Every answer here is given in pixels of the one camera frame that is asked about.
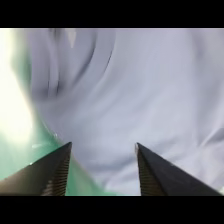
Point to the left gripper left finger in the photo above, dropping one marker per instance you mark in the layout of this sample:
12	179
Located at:
43	176

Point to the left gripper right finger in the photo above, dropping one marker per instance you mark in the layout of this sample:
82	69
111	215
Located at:
163	176

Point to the purple T-shirt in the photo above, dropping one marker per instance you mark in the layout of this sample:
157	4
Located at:
140	100

